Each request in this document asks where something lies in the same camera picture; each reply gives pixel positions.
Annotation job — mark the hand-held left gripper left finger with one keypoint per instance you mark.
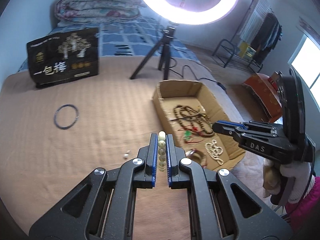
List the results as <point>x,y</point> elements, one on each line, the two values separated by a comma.
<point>151,155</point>

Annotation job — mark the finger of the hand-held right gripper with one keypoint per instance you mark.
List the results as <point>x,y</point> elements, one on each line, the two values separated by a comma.
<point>225,129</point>
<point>230,122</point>

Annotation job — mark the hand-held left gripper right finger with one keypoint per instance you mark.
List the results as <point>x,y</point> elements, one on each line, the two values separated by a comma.
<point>171,155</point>

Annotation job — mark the reddish brown bangle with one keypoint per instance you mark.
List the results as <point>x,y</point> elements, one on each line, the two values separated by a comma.
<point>192,152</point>

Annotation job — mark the cardboard box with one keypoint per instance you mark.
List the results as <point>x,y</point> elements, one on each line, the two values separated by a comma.
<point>185,100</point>

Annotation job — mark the person's right forearm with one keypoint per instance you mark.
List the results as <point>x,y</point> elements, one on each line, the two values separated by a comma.
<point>307,205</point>

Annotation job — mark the person's right hand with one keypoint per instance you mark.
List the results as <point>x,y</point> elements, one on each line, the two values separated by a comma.
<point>297,172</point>

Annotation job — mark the small white earring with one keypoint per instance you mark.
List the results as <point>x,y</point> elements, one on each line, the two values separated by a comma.
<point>125,155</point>

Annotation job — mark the orange cloth covered cabinet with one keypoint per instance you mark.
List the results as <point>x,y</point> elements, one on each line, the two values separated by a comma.
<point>262,92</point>

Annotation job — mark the brown box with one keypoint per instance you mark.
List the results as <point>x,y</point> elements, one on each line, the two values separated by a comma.
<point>272,80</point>

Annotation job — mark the bright window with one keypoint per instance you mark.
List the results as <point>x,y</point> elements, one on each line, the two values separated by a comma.
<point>305,60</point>

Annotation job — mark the yellow box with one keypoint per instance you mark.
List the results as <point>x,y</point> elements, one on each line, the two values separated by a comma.
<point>246,51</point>

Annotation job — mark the black clothes rack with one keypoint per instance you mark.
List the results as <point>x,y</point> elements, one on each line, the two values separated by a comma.
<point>217,48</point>

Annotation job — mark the dark hanging clothes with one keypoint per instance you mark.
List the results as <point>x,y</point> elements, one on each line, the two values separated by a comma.
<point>270,35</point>

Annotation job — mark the black tripod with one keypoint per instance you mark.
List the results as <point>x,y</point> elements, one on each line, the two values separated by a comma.
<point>165,52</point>

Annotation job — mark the metal bangle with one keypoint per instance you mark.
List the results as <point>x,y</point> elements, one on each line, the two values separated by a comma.
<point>55,117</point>

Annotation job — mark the striped towel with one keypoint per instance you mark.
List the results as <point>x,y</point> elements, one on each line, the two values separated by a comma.
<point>257,15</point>

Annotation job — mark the blue patterned bedsheet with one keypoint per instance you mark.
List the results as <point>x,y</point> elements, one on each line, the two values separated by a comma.
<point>120,37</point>

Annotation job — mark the black printed snack bag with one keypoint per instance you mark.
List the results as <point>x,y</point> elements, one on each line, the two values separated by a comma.
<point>62,67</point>

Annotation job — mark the folded floral quilt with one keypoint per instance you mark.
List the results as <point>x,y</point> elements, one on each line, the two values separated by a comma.
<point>100,7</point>

